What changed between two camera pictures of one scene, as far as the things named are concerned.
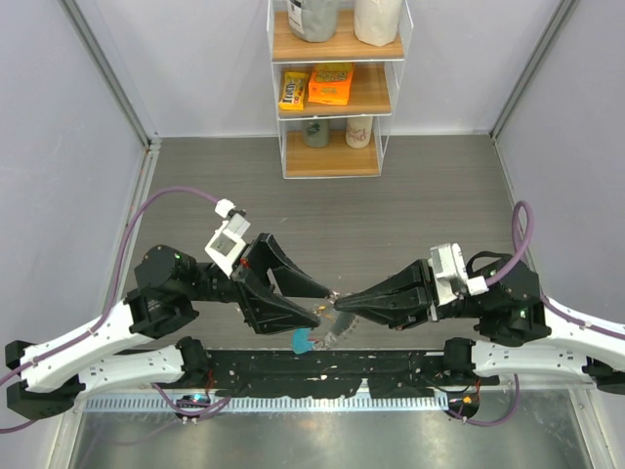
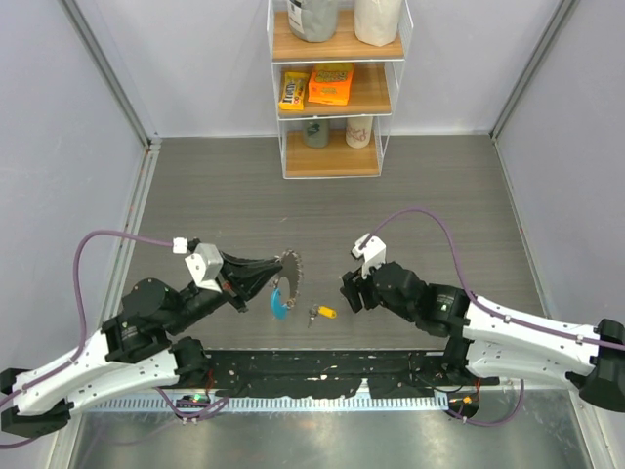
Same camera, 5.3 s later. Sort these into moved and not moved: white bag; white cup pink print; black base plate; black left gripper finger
Moved: black left gripper finger
Not moved: white cup pink print; white bag; black base plate
